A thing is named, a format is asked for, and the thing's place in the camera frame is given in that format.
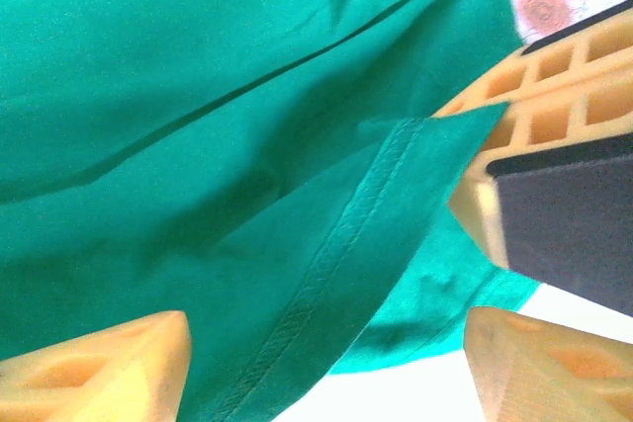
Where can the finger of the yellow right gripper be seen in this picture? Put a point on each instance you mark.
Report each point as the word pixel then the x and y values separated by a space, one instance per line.
pixel 578 56
pixel 569 214

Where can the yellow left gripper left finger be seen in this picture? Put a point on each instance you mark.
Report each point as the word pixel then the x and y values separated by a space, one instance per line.
pixel 89 377

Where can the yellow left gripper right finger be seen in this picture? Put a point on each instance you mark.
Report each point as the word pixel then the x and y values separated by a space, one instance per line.
pixel 554 372

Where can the green t-shirt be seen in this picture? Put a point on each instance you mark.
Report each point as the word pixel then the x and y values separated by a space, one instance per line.
pixel 198 145

